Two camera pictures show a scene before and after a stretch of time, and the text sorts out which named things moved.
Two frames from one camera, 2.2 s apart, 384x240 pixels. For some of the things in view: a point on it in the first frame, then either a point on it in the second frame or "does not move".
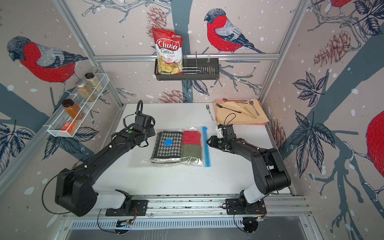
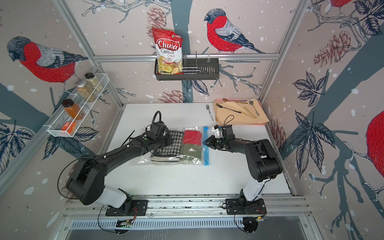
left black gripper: x=152 y=131 -> x=168 y=136
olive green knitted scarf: x=191 y=153 does not move
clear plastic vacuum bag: x=180 y=147 does not move
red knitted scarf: x=191 y=137 does not move
